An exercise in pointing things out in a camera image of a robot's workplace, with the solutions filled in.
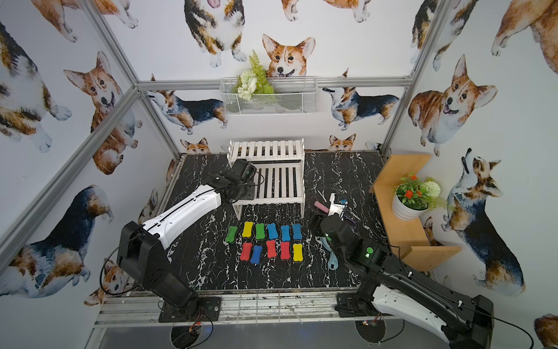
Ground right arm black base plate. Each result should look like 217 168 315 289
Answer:
334 293 379 318

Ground yellow eraser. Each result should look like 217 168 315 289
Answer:
293 244 304 263

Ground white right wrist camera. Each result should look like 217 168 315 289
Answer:
328 193 348 218

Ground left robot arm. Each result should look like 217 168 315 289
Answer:
116 159 257 313

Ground wooden corner stand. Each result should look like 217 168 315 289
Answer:
371 154 461 272

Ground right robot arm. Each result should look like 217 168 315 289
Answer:
310 213 494 348

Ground white wire wall basket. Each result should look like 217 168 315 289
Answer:
219 78 318 116

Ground red eraser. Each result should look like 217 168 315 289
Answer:
280 241 291 260
240 242 253 261
266 240 278 259

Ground light blue eraser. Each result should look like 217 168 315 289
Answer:
291 223 302 241
266 223 278 240
280 225 291 242

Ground blue eraser shelf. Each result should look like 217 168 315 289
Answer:
250 245 263 265

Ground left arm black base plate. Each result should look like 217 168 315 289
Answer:
158 297 222 323

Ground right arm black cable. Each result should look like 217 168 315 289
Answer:
383 300 535 349

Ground white pot red flowers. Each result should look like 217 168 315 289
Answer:
392 172 447 222

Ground yellow eraser shelf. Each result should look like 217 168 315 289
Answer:
241 221 254 238

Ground artificial fern and white flowers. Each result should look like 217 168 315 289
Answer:
232 51 275 101

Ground dark green eraser shelf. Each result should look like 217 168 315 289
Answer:
225 225 238 244

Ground white wooden two-tier shelf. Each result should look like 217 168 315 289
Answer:
228 138 306 218

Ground teal dustpan with brush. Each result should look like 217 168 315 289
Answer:
320 237 339 270

